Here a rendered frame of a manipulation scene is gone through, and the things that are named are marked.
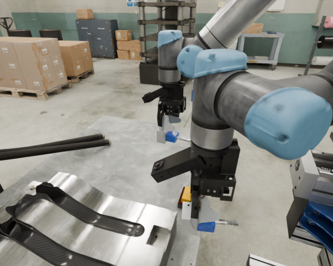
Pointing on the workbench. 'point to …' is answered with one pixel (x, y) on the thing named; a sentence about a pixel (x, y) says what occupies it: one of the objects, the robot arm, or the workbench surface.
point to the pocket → (159, 237)
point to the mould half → (83, 228)
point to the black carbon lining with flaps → (61, 196)
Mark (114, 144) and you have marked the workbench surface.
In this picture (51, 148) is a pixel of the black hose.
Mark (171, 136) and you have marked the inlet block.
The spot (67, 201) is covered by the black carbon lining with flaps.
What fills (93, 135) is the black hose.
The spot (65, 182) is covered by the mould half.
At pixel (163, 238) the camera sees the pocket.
